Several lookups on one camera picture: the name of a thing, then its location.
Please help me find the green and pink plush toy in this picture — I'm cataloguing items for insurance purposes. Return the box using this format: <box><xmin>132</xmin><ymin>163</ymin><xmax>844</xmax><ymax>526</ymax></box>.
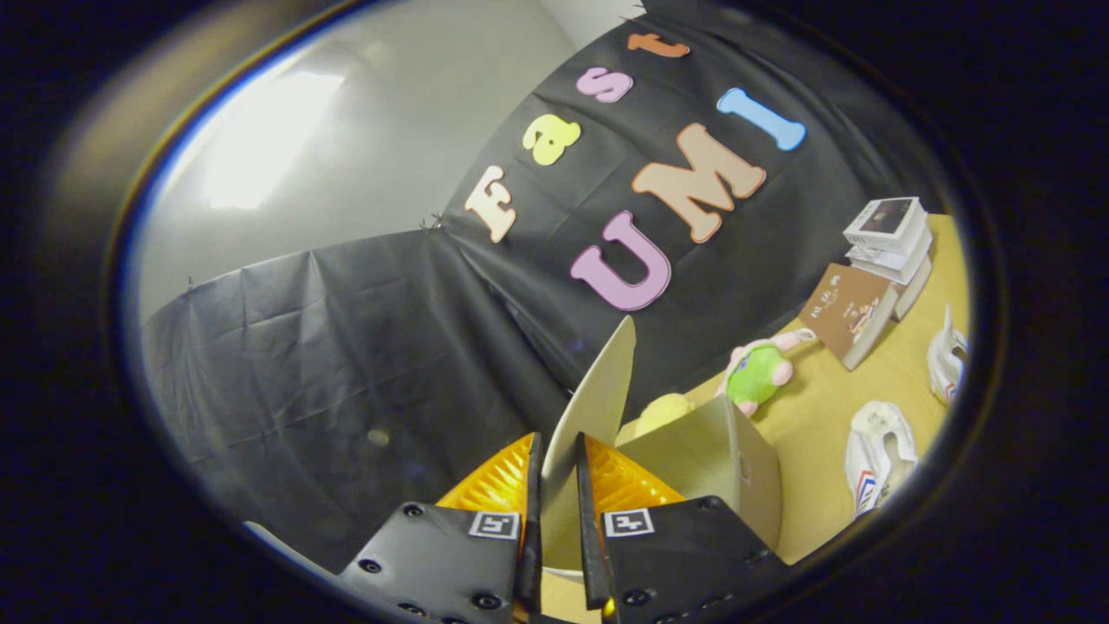
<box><xmin>715</xmin><ymin>328</ymin><xmax>817</xmax><ymax>419</ymax></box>

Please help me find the beige fabric storage box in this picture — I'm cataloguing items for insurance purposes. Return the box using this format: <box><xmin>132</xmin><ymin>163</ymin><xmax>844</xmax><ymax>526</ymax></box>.
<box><xmin>539</xmin><ymin>316</ymin><xmax>783</xmax><ymax>577</ymax></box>

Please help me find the brown cover book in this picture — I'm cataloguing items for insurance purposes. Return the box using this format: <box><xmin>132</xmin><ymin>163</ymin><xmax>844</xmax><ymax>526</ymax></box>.
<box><xmin>799</xmin><ymin>263</ymin><xmax>902</xmax><ymax>371</ymax></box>

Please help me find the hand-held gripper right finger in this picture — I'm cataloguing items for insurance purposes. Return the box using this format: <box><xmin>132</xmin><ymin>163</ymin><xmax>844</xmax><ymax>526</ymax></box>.
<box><xmin>574</xmin><ymin>432</ymin><xmax>791</xmax><ymax>624</ymax></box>

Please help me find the yellow plush toy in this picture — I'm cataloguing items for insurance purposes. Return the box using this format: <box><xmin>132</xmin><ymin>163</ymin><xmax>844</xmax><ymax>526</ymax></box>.
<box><xmin>635</xmin><ymin>393</ymin><xmax>696</xmax><ymax>437</ymax></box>

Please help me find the brown book under stack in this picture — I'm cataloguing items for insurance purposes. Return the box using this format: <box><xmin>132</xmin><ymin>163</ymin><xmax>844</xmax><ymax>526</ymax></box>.
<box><xmin>892</xmin><ymin>256</ymin><xmax>934</xmax><ymax>322</ymax></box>

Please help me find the white canvas shoe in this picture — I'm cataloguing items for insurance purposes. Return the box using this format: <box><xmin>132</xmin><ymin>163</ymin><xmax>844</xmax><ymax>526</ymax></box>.
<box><xmin>926</xmin><ymin>303</ymin><xmax>969</xmax><ymax>408</ymax></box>
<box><xmin>845</xmin><ymin>400</ymin><xmax>919</xmax><ymax>521</ymax></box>

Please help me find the white patterned cover book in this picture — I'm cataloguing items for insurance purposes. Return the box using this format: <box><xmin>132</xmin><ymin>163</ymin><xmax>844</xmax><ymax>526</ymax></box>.
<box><xmin>846</xmin><ymin>227</ymin><xmax>934</xmax><ymax>285</ymax></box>

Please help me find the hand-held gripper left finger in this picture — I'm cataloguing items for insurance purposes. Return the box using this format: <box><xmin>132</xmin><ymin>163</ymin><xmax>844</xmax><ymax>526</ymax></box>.
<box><xmin>336</xmin><ymin>432</ymin><xmax>545</xmax><ymax>624</ymax></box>

